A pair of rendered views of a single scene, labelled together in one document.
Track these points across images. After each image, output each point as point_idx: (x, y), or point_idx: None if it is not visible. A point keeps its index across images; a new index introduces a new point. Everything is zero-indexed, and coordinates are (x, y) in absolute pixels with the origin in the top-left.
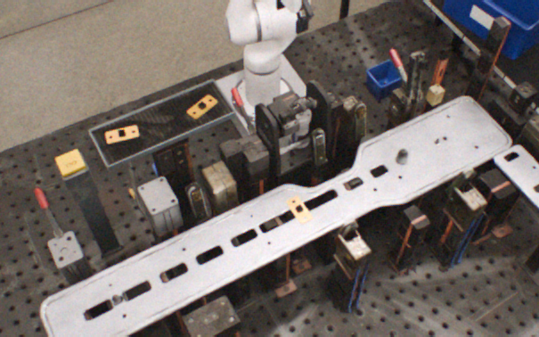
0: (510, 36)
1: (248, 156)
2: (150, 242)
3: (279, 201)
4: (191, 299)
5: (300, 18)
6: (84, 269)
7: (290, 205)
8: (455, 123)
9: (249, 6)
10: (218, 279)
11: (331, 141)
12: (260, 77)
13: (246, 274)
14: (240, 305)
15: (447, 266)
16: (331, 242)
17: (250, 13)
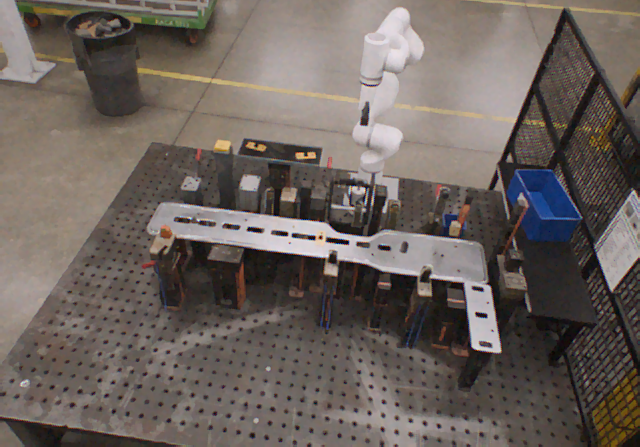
0: (532, 221)
1: (312, 194)
2: None
3: (313, 228)
4: (227, 242)
5: (362, 114)
6: (193, 201)
7: (318, 233)
8: (457, 252)
9: (368, 121)
10: (248, 242)
11: (375, 223)
12: (363, 172)
13: (264, 249)
14: (265, 284)
15: (403, 345)
16: None
17: (368, 126)
